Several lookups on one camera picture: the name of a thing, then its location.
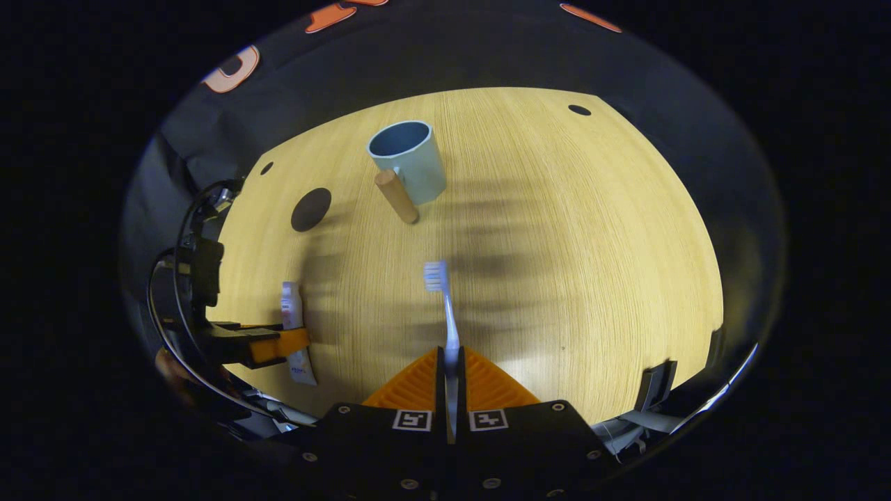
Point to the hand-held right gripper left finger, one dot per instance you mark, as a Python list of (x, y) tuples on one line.
[(441, 400)]

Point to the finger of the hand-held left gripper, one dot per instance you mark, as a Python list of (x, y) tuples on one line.
[(278, 346)]

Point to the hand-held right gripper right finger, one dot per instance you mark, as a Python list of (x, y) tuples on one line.
[(461, 396)]

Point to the white toothpaste tube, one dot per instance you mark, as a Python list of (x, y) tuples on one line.
[(291, 306)]

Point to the white and blue toothbrush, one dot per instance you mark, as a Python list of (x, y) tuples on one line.
[(451, 327)]

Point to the dark round coaster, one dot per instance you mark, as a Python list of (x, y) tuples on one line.
[(310, 209)]

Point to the light wooden desktop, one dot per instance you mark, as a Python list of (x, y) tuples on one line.
[(557, 278)]

